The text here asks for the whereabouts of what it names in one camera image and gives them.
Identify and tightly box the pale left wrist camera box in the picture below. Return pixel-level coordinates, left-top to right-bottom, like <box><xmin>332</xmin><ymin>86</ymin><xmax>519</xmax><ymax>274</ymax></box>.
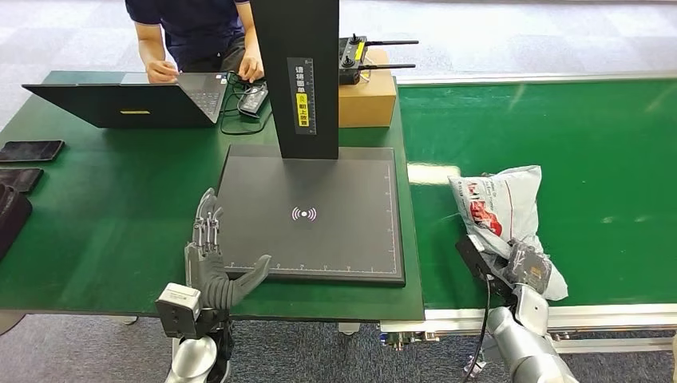
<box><xmin>154</xmin><ymin>282</ymin><xmax>203</xmax><ymax>339</ymax></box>

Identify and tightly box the black laptop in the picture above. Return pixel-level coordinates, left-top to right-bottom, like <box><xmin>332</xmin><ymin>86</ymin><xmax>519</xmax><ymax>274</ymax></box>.
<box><xmin>22</xmin><ymin>72</ymin><xmax>229</xmax><ymax>129</ymax></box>

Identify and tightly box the black inbound scanner machine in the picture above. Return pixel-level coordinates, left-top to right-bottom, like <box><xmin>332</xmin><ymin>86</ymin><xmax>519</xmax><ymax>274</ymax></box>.
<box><xmin>216</xmin><ymin>0</ymin><xmax>407</xmax><ymax>288</ymax></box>

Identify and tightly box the black power adapter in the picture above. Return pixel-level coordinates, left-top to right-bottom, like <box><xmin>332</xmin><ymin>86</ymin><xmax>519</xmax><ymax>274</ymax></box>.
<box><xmin>236</xmin><ymin>84</ymin><xmax>269</xmax><ymax>118</ymax></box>

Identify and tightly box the black power cable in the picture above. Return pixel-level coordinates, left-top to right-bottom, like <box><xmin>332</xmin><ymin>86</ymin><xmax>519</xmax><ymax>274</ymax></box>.
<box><xmin>219</xmin><ymin>71</ymin><xmax>273</xmax><ymax>136</ymax></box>

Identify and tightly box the aluminium conveyor frame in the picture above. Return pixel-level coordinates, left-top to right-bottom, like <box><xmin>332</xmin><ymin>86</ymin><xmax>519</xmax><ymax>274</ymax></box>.
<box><xmin>379</xmin><ymin>69</ymin><xmax>677</xmax><ymax>371</ymax></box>

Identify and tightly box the black phone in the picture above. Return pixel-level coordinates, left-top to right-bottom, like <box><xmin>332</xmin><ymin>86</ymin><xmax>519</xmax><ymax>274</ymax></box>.
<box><xmin>0</xmin><ymin>139</ymin><xmax>65</xmax><ymax>164</ymax></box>

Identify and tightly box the flat black pouch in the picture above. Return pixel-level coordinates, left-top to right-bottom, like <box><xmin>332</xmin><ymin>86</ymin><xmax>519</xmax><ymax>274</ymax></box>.
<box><xmin>0</xmin><ymin>168</ymin><xmax>45</xmax><ymax>195</ymax></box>

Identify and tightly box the black remote controller with antennas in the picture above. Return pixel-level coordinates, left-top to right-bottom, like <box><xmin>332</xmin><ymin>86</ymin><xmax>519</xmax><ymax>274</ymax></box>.
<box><xmin>338</xmin><ymin>33</ymin><xmax>420</xmax><ymax>85</ymax></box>

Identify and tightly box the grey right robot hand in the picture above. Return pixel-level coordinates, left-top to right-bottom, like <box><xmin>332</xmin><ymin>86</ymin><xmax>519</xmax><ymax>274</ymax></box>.
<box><xmin>499</xmin><ymin>239</ymin><xmax>554</xmax><ymax>295</ymax></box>

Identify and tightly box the brown cardboard box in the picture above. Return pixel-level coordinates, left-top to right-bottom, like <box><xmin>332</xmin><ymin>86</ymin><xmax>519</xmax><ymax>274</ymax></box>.
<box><xmin>338</xmin><ymin>48</ymin><xmax>398</xmax><ymax>129</ymax></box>

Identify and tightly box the green conveyor belt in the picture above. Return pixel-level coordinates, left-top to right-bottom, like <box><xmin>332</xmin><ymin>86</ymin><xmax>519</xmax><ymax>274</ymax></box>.
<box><xmin>396</xmin><ymin>79</ymin><xmax>677</xmax><ymax>310</ymax></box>

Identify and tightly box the person's right hand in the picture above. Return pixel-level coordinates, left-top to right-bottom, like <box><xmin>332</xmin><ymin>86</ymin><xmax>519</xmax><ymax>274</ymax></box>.
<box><xmin>147</xmin><ymin>59</ymin><xmax>180</xmax><ymax>85</ymax></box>

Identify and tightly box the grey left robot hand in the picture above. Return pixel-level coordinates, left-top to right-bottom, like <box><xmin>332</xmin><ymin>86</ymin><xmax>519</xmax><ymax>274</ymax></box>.
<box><xmin>184</xmin><ymin>188</ymin><xmax>272</xmax><ymax>298</ymax></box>

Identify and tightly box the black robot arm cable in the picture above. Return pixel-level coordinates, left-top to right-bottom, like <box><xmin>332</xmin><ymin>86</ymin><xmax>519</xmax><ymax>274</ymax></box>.
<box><xmin>462</xmin><ymin>274</ymin><xmax>494</xmax><ymax>383</ymax></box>

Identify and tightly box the white plastic mailer package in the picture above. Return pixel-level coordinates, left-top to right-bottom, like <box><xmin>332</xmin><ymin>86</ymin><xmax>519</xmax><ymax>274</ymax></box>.
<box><xmin>448</xmin><ymin>165</ymin><xmax>569</xmax><ymax>302</ymax></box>

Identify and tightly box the person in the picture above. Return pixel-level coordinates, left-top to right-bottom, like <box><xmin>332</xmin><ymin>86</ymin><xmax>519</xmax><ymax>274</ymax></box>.
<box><xmin>125</xmin><ymin>0</ymin><xmax>266</xmax><ymax>85</ymax></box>

